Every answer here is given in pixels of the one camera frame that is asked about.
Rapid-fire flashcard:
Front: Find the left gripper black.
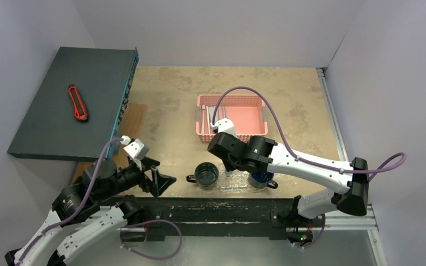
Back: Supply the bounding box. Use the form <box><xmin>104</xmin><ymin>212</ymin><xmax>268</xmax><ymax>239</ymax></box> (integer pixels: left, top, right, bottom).
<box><xmin>99</xmin><ymin>155</ymin><xmax>176</xmax><ymax>200</ymax></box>

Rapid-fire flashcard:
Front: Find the dark blue cup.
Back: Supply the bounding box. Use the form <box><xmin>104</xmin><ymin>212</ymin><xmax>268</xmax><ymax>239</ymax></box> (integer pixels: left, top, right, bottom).
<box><xmin>248</xmin><ymin>172</ymin><xmax>278</xmax><ymax>189</ymax></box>

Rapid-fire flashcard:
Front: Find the clear textured oval tray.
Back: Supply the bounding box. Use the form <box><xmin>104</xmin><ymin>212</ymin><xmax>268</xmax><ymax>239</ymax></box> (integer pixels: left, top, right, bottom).
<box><xmin>208</xmin><ymin>167</ymin><xmax>265</xmax><ymax>195</ymax></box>

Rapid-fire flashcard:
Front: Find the pink plastic basket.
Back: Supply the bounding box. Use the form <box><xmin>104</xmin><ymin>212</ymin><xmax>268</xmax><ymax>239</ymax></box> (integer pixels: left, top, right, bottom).
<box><xmin>196</xmin><ymin>94</ymin><xmax>268</xmax><ymax>143</ymax></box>

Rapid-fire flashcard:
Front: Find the dark green mug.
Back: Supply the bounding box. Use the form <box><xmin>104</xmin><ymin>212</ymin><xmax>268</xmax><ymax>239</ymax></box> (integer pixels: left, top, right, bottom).
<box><xmin>186</xmin><ymin>162</ymin><xmax>219</xmax><ymax>190</ymax></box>

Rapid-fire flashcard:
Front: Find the red cap toothpaste tube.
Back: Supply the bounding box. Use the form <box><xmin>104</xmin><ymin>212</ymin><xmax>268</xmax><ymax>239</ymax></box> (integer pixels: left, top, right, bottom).
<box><xmin>208</xmin><ymin>106</ymin><xmax>219</xmax><ymax>134</ymax></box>

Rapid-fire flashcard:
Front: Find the white toothpaste tube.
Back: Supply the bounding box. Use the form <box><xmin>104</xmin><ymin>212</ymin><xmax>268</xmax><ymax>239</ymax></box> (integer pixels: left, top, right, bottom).
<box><xmin>225</xmin><ymin>169</ymin><xmax>234</xmax><ymax>177</ymax></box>

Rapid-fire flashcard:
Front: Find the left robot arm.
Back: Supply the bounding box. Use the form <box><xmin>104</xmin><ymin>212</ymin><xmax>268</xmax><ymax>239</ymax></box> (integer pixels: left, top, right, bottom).
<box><xmin>4</xmin><ymin>157</ymin><xmax>176</xmax><ymax>265</ymax></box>

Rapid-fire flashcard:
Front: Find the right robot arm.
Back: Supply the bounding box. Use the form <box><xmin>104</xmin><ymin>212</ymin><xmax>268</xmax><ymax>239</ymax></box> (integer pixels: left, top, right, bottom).
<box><xmin>207</xmin><ymin>132</ymin><xmax>369</xmax><ymax>226</ymax></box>

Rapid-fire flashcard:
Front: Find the white toothbrush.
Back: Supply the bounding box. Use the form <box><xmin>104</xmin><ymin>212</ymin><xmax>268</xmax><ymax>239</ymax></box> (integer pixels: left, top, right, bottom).
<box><xmin>200</xmin><ymin>104</ymin><xmax>205</xmax><ymax>135</ymax></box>

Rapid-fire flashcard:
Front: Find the red utility knife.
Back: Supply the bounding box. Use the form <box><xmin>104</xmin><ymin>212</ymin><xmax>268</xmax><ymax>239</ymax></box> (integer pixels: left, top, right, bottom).
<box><xmin>68</xmin><ymin>84</ymin><xmax>88</xmax><ymax>122</ymax></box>

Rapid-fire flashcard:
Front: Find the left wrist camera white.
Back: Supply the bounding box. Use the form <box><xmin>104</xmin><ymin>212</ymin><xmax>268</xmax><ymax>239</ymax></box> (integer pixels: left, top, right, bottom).
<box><xmin>120</xmin><ymin>135</ymin><xmax>150</xmax><ymax>170</ymax></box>

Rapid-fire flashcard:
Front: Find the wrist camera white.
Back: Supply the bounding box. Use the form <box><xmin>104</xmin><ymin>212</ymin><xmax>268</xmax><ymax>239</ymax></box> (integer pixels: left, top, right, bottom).
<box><xmin>120</xmin><ymin>135</ymin><xmax>150</xmax><ymax>170</ymax></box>
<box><xmin>210</xmin><ymin>117</ymin><xmax>237</xmax><ymax>137</ymax></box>

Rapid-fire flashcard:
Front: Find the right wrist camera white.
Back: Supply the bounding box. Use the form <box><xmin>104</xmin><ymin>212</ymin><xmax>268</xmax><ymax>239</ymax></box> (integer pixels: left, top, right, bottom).
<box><xmin>210</xmin><ymin>117</ymin><xmax>237</xmax><ymax>137</ymax></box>

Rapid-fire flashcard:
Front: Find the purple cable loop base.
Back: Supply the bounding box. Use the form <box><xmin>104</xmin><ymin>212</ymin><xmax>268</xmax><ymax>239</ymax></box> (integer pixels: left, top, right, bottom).
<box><xmin>119</xmin><ymin>219</ymin><xmax>183</xmax><ymax>260</ymax></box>

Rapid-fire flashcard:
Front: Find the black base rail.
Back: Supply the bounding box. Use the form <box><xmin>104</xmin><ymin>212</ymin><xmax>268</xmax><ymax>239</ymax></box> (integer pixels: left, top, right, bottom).
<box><xmin>77</xmin><ymin>196</ymin><xmax>357</xmax><ymax>243</ymax></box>

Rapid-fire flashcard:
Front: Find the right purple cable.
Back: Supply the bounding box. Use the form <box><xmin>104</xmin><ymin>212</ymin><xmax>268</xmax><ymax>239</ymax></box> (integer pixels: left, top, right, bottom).
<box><xmin>211</xmin><ymin>86</ymin><xmax>407</xmax><ymax>250</ymax></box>

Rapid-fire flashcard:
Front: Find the purple cable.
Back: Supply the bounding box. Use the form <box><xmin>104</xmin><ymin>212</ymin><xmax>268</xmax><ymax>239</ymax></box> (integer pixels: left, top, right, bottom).
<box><xmin>14</xmin><ymin>136</ymin><xmax>125</xmax><ymax>266</ymax></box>
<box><xmin>211</xmin><ymin>86</ymin><xmax>407</xmax><ymax>250</ymax></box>

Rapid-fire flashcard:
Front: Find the dark grey network switch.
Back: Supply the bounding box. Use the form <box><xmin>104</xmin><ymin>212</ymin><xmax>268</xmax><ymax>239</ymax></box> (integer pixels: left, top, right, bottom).
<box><xmin>7</xmin><ymin>47</ymin><xmax>139</xmax><ymax>161</ymax></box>

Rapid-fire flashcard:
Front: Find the aluminium frame rail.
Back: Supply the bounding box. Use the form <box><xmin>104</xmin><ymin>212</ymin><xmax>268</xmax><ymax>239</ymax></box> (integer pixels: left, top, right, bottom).
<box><xmin>316</xmin><ymin>68</ymin><xmax>388</xmax><ymax>265</ymax></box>

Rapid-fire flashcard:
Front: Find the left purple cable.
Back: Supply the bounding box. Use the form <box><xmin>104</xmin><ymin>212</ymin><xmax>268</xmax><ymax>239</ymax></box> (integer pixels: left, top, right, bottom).
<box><xmin>14</xmin><ymin>136</ymin><xmax>125</xmax><ymax>266</ymax></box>

